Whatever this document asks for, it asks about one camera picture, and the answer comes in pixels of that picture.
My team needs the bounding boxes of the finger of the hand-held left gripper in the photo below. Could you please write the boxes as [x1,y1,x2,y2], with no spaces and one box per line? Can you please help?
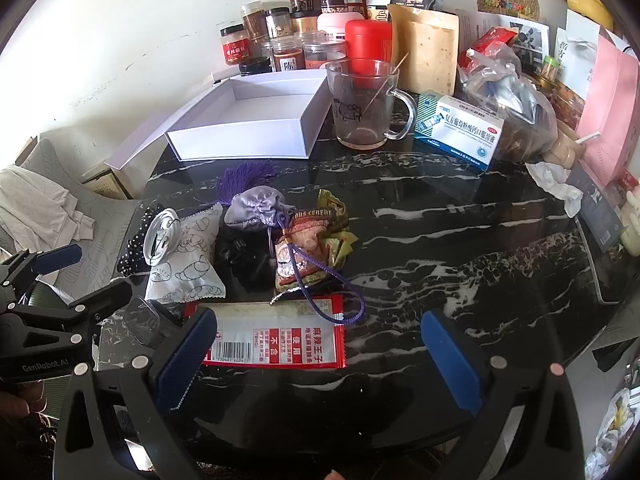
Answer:
[11,278,135,346]
[0,244,83,301]

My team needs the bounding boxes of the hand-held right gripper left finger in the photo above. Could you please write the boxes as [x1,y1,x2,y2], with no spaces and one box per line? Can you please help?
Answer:
[52,307,219,480]

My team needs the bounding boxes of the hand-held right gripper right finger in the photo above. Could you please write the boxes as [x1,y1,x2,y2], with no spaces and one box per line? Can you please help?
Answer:
[420,309,586,480]

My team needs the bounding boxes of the black polka dot hair accessory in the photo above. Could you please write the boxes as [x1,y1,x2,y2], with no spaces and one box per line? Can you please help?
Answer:
[120,205,166,276]

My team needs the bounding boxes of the white pastry packet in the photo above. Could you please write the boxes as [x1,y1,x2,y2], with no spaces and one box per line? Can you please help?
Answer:
[144,205,227,306]

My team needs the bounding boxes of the red white snack packet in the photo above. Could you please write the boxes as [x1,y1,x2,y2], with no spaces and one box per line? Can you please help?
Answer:
[182,297,348,371]

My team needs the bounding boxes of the purple satin tassel pouch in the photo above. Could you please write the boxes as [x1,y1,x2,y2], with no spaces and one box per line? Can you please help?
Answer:
[215,160,368,328]

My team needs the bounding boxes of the gold red snack packet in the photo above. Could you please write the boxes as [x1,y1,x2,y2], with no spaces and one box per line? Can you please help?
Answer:
[272,190,358,293]

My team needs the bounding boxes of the white cardboard box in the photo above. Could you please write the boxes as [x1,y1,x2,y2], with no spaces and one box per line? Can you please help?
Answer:
[104,67,335,171]

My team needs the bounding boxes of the person's left hand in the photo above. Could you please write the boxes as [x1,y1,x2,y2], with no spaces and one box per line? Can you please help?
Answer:
[0,382,48,418]

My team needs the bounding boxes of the white cloth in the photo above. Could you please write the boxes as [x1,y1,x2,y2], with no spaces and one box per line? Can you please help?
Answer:
[0,165,96,281]

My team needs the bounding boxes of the grey chair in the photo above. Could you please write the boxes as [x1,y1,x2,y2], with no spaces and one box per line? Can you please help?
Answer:
[15,137,146,301]

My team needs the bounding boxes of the black crumpled item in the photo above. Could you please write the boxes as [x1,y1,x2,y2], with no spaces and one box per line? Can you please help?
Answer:
[215,232,278,286]

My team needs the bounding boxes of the white plastic bag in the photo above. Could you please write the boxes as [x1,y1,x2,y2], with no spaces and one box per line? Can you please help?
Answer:
[585,387,633,480]

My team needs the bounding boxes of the crumpled white tissue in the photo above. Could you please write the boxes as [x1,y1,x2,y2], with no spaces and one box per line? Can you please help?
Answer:
[525,161,583,218]

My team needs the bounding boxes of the dark grey booklet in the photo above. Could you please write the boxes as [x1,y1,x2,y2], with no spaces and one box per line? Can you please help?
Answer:
[567,165,626,251]

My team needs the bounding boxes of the blue white medicine box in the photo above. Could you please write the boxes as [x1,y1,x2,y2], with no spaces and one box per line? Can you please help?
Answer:
[414,91,507,172]

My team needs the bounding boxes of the glass mug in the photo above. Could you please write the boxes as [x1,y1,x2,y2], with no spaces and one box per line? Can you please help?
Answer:
[325,59,418,151]

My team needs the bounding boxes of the clear plastic bag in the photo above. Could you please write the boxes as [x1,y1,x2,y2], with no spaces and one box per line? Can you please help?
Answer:
[457,47,558,163]

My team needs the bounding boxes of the black-lid seasoning jar red label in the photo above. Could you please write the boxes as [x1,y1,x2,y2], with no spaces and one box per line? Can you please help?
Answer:
[220,23,251,67]

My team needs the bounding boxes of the thin wooden stick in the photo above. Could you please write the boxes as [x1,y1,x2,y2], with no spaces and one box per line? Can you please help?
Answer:
[361,51,410,116]

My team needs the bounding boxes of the pink paper bag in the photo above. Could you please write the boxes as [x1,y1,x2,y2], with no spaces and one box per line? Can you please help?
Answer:
[577,30,640,186]

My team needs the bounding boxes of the orange powder jar white label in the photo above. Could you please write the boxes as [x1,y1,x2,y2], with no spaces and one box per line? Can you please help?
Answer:
[271,37,306,73]

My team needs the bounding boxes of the clear-lid jar brown label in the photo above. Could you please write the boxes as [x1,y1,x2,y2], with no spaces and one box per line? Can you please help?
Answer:
[241,1,271,43]

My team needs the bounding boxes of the kraft paper pouch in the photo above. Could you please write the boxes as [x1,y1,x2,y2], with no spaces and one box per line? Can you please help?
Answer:
[387,4,460,96]

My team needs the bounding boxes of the black-lid jar white label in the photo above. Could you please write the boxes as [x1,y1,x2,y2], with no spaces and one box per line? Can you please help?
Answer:
[265,7,292,38]

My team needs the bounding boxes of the wide jar orange label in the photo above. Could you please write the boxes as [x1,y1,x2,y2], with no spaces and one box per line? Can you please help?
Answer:
[302,35,348,72]

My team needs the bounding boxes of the red canister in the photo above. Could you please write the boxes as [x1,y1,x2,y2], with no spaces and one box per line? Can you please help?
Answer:
[345,19,399,91]

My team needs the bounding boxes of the amber jar black lid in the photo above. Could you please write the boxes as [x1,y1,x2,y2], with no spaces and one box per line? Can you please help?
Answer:
[290,10,321,36]

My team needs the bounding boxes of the printed photo paper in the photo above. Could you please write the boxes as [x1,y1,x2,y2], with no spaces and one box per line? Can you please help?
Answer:
[455,8,551,61]

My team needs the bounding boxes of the white paper bag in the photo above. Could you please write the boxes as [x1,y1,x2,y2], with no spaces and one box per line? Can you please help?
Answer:
[555,7,616,106]

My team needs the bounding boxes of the pink jar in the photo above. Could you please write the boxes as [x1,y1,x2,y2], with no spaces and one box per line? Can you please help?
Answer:
[317,10,351,36]

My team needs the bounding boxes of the coiled white cable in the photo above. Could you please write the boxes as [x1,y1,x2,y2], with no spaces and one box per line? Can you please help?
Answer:
[145,209,183,266]

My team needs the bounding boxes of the wooden frame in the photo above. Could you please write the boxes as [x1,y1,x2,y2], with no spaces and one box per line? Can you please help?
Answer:
[80,162,133,201]

